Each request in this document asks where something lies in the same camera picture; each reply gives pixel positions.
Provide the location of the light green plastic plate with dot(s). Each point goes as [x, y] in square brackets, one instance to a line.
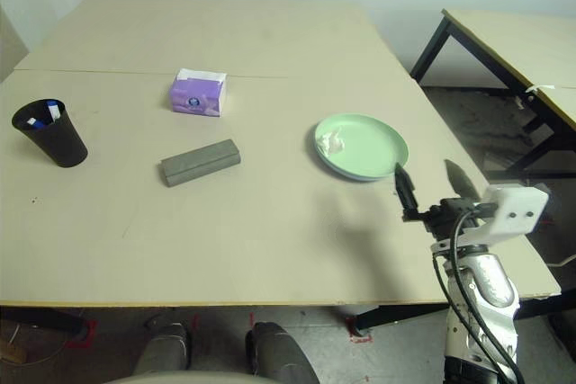
[369, 145]

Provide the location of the black plastic cup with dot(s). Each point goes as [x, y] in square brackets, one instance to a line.
[58, 145]

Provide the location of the grey glasses case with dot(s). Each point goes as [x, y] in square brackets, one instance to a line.
[200, 163]

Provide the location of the purple tissue pack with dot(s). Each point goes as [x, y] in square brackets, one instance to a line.
[193, 100]

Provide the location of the blue capped white marker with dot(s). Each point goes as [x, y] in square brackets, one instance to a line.
[35, 122]
[55, 109]

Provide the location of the grey robot leg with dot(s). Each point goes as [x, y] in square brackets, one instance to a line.
[164, 348]
[279, 352]

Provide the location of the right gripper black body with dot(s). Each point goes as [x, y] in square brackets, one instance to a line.
[450, 217]

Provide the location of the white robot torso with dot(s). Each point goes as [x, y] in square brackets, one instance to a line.
[180, 378]

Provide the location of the grey robot right leg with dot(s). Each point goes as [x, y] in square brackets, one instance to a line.
[279, 352]

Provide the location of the white tissue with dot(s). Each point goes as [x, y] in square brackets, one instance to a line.
[330, 142]

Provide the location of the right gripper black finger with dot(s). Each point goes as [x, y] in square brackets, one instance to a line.
[461, 184]
[407, 190]

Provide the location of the grey robot left leg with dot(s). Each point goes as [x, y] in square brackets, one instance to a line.
[164, 348]

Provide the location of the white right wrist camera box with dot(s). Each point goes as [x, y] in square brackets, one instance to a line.
[517, 213]

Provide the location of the black table foot bar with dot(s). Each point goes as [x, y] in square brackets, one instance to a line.
[396, 314]
[45, 318]

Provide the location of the beige side table black legs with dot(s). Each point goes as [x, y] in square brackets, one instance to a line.
[508, 42]

